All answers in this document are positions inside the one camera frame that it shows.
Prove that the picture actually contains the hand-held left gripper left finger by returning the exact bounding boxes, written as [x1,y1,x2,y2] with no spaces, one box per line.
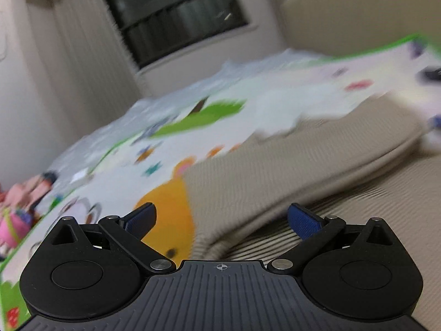
[45,203,174,273]

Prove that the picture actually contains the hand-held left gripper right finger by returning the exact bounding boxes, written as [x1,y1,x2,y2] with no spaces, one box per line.
[267,203,397,276]

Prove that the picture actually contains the beige striped sweater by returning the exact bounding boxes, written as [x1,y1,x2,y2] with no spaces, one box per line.
[182,93,441,318]

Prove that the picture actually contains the pile of pink clothes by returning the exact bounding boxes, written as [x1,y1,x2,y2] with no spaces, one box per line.
[0,170,58,222]

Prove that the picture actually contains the clear plastic sheet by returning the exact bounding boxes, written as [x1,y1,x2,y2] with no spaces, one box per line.
[52,48,311,169]

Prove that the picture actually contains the printed play mat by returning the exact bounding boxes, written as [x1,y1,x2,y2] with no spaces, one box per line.
[0,34,441,331]

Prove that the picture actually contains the beige curtain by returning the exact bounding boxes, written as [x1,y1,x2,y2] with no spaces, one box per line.
[10,0,154,140]

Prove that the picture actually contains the dark window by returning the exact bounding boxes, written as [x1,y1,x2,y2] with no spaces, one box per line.
[95,0,249,70]

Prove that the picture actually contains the beige sofa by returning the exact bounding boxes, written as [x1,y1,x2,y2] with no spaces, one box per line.
[282,0,441,58]

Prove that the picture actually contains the pink bag with green strap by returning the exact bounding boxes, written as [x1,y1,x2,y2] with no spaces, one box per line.
[0,210,38,250]

